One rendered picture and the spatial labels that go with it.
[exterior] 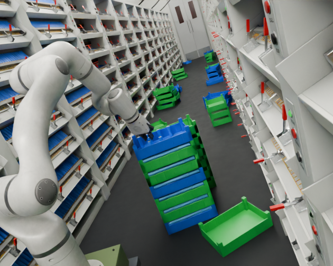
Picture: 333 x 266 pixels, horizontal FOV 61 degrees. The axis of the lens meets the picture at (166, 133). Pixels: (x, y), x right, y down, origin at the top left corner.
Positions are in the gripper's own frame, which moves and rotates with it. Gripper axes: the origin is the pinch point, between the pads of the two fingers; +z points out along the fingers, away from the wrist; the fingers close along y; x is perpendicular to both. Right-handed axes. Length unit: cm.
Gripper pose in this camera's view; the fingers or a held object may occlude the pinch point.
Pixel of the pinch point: (147, 136)
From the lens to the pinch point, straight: 148.2
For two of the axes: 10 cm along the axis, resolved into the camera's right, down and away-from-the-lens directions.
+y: 8.8, -1.8, -4.4
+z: 4.5, 6.2, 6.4
